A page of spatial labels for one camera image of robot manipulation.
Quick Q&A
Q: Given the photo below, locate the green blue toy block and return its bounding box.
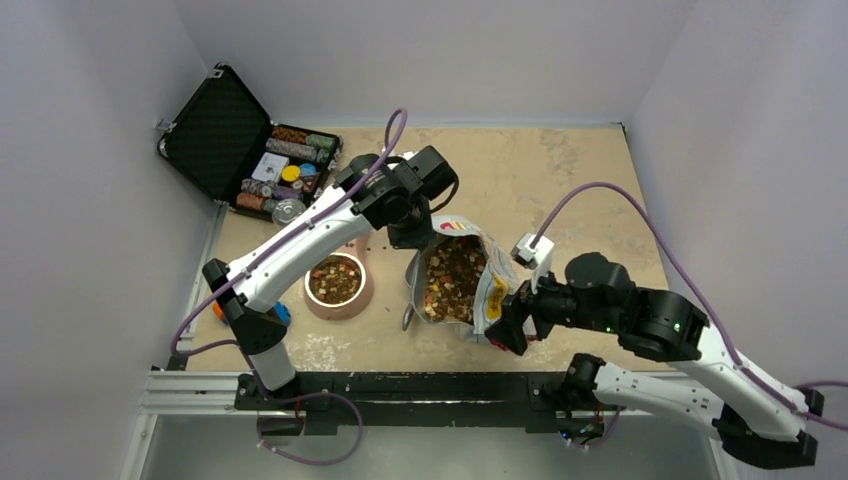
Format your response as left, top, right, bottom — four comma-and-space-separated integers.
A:
273, 302, 291, 328

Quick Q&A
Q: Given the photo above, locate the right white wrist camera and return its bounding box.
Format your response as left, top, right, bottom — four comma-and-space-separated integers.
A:
510, 232, 555, 293

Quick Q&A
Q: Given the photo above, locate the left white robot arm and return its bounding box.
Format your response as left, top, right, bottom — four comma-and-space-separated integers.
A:
202, 146, 458, 409

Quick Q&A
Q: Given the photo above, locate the orange blue toy car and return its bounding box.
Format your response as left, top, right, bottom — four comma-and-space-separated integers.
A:
211, 302, 228, 325

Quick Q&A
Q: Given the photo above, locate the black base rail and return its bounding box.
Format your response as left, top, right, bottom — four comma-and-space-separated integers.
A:
231, 370, 631, 439

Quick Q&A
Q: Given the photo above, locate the black poker chip case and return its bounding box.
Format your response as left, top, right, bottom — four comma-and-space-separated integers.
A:
156, 63, 343, 220

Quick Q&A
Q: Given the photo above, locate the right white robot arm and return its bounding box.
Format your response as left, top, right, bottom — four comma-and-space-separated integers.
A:
486, 252, 824, 470

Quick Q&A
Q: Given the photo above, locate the pet food bag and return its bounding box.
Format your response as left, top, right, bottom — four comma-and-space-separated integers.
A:
401, 215, 521, 344

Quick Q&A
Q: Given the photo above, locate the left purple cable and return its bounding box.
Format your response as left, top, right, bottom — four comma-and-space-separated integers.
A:
170, 108, 409, 466

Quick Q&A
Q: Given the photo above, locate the clear water bottle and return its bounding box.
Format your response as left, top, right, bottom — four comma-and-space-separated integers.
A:
271, 198, 306, 227

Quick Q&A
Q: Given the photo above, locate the metal food scoop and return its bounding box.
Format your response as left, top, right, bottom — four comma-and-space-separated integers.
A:
401, 252, 422, 332

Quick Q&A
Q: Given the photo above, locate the pink double pet bowl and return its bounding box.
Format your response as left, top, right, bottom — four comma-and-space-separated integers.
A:
304, 234, 374, 321

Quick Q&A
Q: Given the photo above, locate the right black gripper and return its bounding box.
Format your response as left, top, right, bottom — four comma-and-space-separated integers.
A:
482, 254, 615, 354

